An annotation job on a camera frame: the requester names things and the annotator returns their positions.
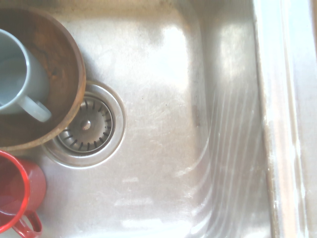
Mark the stainless steel double sink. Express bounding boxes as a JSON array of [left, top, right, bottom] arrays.
[[0, 0, 317, 238]]

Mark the metal sink drain strainer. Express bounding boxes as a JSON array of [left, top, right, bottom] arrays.
[[42, 80, 126, 169]]

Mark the brown wooden bowl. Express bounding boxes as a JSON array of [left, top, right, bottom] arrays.
[[0, 7, 87, 151]]

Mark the red mug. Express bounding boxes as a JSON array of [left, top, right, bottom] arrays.
[[0, 150, 47, 238]]

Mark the grey ceramic mug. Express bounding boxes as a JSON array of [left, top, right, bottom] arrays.
[[0, 29, 52, 122]]

